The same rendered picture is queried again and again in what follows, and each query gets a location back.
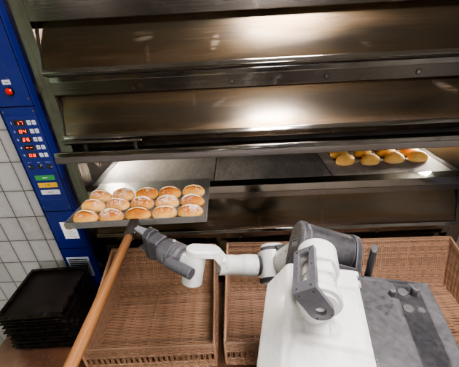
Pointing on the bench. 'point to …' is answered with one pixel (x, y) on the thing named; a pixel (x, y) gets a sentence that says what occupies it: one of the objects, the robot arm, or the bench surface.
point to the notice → (69, 231)
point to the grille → (81, 263)
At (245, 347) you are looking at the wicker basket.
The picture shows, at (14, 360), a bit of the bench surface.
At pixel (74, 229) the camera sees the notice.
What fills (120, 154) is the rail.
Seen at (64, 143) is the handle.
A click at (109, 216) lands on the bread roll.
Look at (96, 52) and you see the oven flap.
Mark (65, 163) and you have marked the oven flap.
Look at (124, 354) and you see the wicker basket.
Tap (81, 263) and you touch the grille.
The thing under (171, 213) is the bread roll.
